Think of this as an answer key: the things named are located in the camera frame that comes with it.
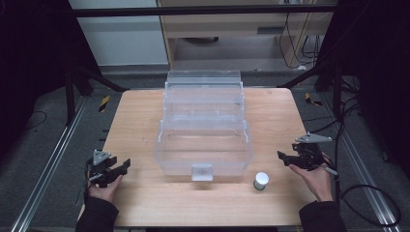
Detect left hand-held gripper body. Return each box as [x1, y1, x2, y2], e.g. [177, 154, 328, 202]
[86, 149, 118, 189]

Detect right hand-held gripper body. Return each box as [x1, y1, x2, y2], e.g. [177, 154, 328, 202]
[291, 131, 334, 171]

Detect person's left hand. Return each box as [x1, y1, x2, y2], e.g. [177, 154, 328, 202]
[87, 175, 124, 204]

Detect person's right hand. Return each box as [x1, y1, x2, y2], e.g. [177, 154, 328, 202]
[288, 161, 334, 203]

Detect small white-capped bottle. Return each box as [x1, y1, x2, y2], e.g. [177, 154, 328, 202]
[252, 171, 271, 191]

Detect yellow black tape marker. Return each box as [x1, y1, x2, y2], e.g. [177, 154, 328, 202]
[304, 92, 324, 107]
[98, 95, 111, 113]

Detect black metal stand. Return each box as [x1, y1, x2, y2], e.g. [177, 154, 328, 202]
[278, 62, 343, 119]
[64, 61, 130, 127]

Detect clear plastic storage box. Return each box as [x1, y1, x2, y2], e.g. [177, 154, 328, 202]
[154, 70, 254, 183]

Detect white cabinet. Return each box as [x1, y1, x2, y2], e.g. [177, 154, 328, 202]
[68, 0, 169, 68]

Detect light wooden desk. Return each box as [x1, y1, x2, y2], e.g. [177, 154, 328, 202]
[157, 0, 338, 71]

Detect black metal crossbar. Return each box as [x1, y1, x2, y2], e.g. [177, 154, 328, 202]
[71, 4, 338, 18]

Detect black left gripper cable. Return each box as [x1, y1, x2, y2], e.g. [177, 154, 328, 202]
[73, 157, 95, 207]

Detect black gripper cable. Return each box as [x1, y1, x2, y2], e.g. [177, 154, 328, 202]
[73, 157, 95, 207]
[323, 164, 402, 227]

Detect aluminium floor rail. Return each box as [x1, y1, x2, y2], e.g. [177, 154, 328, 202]
[322, 93, 402, 232]
[9, 96, 89, 232]

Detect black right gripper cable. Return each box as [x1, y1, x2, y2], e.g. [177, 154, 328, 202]
[323, 164, 402, 227]

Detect thin black floor cable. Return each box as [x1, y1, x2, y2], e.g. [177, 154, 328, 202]
[23, 110, 48, 131]

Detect black cables under desk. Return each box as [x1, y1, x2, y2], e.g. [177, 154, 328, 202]
[278, 13, 325, 71]

